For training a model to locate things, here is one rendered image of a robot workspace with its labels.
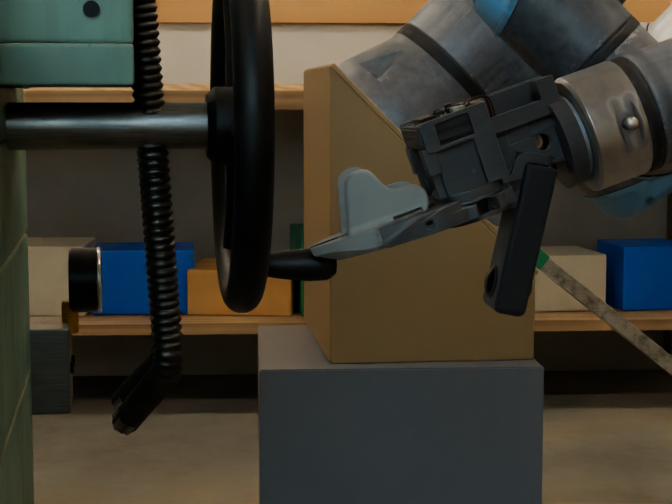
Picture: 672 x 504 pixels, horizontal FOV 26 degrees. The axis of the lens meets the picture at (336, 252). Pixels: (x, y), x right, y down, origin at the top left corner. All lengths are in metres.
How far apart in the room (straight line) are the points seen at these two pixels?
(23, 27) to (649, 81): 0.45
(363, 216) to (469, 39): 0.57
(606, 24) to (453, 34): 0.40
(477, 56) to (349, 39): 2.77
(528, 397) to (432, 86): 0.35
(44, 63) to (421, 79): 0.62
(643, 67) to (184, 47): 3.32
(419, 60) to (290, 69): 2.76
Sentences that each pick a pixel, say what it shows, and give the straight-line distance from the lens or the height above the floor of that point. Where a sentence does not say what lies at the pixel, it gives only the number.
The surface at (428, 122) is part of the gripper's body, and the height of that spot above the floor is 0.81.
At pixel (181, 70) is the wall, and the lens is 4.35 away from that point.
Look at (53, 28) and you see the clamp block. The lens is 1.08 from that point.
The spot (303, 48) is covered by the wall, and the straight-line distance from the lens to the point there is 4.35.
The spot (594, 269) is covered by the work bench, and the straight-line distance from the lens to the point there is 4.04.
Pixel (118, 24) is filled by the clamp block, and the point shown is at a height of 0.88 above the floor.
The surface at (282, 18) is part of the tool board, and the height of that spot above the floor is 1.06.
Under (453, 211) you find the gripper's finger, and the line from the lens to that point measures 1.05.
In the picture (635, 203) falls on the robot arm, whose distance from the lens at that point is 1.62.
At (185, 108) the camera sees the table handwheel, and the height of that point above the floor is 0.82.
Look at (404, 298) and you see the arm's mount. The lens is 1.55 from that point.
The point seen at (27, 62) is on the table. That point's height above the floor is 0.86.
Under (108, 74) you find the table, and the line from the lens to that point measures 1.06.
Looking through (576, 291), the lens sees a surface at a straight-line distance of 3.05.
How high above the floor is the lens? 0.83
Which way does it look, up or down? 6 degrees down
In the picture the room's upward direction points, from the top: straight up
